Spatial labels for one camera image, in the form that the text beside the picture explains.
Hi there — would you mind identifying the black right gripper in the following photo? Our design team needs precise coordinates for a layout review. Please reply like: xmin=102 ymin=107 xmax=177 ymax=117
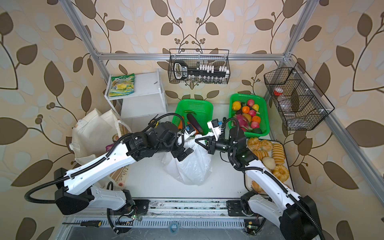
xmin=196 ymin=134 xmax=237 ymax=156

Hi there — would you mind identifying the white plastic bag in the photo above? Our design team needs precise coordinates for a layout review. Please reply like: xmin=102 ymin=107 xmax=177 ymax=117
xmin=162 ymin=138 xmax=213 ymax=186

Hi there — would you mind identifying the purple snack bag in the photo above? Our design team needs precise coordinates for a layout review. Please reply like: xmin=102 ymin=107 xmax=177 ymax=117
xmin=106 ymin=144 xmax=115 ymax=153

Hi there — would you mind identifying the cream floral tote bag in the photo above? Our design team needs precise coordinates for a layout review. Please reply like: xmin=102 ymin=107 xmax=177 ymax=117
xmin=69 ymin=107 xmax=133 ymax=190

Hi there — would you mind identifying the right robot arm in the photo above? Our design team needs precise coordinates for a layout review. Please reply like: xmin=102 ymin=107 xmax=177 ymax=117
xmin=195 ymin=118 xmax=325 ymax=240

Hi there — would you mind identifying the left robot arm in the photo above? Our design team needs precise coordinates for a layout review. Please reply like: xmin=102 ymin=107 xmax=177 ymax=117
xmin=24 ymin=114 xmax=193 ymax=215

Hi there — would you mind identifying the purple eggplant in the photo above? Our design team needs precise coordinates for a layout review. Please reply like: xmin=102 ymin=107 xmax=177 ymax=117
xmin=187 ymin=113 xmax=204 ymax=134

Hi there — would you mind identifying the green vegetable basket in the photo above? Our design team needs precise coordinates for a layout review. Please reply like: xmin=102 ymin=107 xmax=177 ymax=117
xmin=175 ymin=99 xmax=214 ymax=135

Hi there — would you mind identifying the pink dragon fruit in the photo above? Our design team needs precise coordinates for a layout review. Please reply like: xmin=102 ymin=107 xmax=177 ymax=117
xmin=234 ymin=115 xmax=253 ymax=132

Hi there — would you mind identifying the yellow lemon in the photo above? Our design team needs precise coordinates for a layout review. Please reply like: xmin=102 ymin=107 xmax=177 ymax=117
xmin=232 ymin=101 xmax=242 ymax=112

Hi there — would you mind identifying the orange fruit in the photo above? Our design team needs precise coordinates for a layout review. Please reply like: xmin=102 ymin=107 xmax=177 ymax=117
xmin=242 ymin=106 xmax=250 ymax=114

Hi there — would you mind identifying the bread tray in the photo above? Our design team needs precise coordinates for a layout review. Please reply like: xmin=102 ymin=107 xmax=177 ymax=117
xmin=247 ymin=138 xmax=294 ymax=190

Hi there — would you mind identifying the green fruit basket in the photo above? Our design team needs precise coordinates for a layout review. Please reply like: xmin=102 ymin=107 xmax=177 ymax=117
xmin=229 ymin=94 xmax=270 ymax=138

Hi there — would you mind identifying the white shelf rack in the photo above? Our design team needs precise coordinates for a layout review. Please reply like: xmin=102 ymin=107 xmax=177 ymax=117
xmin=104 ymin=71 xmax=168 ymax=131

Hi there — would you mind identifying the yellow green apple tea bag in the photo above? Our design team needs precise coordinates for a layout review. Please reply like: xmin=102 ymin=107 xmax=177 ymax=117
xmin=108 ymin=74 xmax=136 ymax=97

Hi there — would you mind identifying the black yellow screwdriver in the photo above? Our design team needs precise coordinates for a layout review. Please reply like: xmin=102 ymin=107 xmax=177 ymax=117
xmin=63 ymin=220 xmax=103 ymax=228

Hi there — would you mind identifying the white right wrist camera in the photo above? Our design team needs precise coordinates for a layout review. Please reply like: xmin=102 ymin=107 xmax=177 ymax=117
xmin=207 ymin=119 xmax=224 ymax=140

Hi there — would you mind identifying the black wire basket back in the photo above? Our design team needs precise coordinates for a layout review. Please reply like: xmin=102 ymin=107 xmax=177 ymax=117
xmin=168 ymin=48 xmax=231 ymax=86

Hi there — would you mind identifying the black wire basket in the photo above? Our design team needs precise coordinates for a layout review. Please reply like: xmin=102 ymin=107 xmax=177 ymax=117
xmin=168 ymin=48 xmax=231 ymax=86
xmin=264 ymin=63 xmax=335 ymax=131

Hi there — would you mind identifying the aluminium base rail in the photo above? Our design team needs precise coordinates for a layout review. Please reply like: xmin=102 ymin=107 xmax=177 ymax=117
xmin=61 ymin=196 xmax=268 ymax=234

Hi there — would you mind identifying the glazed ring bread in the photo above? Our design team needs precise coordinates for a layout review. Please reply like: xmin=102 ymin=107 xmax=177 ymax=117
xmin=272 ymin=165 xmax=290 ymax=183

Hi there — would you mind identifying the black wire basket right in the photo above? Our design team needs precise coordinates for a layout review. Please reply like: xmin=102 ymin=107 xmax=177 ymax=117
xmin=264 ymin=63 xmax=335 ymax=131

